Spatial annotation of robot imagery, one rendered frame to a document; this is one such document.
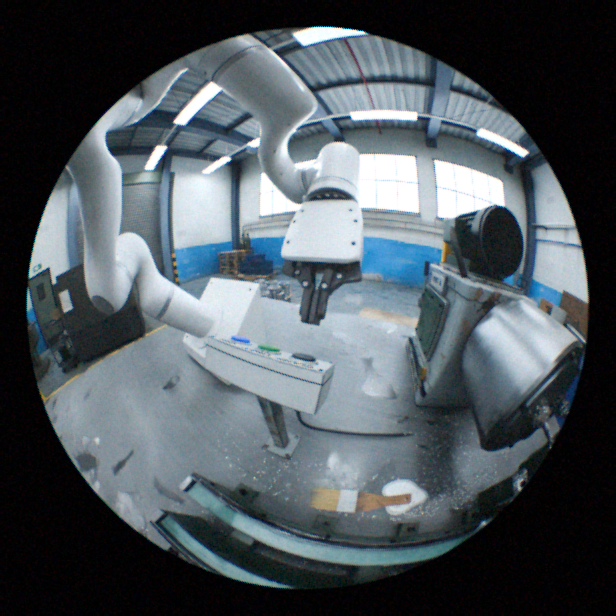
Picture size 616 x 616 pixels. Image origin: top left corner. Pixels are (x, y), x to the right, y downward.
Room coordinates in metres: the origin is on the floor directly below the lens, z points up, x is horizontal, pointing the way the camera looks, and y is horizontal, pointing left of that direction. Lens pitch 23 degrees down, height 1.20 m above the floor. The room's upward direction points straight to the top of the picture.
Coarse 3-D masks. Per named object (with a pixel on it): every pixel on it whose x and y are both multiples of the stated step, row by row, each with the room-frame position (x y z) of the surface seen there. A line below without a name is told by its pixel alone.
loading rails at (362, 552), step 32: (192, 480) 0.01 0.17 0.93; (160, 512) -0.08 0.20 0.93; (224, 512) -0.03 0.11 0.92; (256, 512) -0.02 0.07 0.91; (192, 544) -0.11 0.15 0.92; (224, 544) -0.10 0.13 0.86; (288, 544) -0.06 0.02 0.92; (320, 544) -0.06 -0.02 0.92; (352, 544) -0.06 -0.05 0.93; (384, 544) -0.08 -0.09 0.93; (416, 544) -0.10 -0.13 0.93; (448, 544) -0.13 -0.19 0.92; (256, 576) -0.13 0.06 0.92; (288, 576) -0.14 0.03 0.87; (320, 576) -0.16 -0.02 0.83; (352, 576) -0.17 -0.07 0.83; (384, 576) -0.20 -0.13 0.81
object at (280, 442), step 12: (264, 408) 0.15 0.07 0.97; (276, 408) 0.15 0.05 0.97; (276, 420) 0.14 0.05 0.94; (300, 420) 0.18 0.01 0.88; (276, 432) 0.14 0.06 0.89; (288, 432) 0.19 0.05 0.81; (336, 432) 0.18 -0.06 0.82; (348, 432) 0.18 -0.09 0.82; (360, 432) 0.17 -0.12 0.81; (264, 444) 0.15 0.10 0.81; (276, 444) 0.15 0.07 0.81; (288, 444) 0.15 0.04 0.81; (288, 456) 0.12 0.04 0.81
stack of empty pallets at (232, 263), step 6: (222, 252) 6.51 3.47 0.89; (228, 252) 6.11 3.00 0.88; (234, 252) 5.96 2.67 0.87; (240, 252) 6.77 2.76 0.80; (228, 258) 6.16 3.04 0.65; (234, 258) 5.98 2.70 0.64; (240, 258) 6.28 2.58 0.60; (222, 264) 6.47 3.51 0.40; (228, 264) 6.17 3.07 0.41; (234, 264) 6.48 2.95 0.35; (222, 270) 6.34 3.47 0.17; (228, 270) 6.16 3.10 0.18; (234, 270) 6.10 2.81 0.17
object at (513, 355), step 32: (512, 320) 0.11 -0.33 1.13; (544, 320) 0.05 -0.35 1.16; (480, 352) 0.13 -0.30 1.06; (512, 352) 0.07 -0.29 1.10; (544, 352) 0.02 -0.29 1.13; (576, 352) -0.03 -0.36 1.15; (480, 384) 0.09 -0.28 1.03; (512, 384) 0.04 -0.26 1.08; (544, 384) 0.00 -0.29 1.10; (480, 416) 0.05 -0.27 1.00; (512, 416) 0.01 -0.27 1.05; (544, 416) -0.04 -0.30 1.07
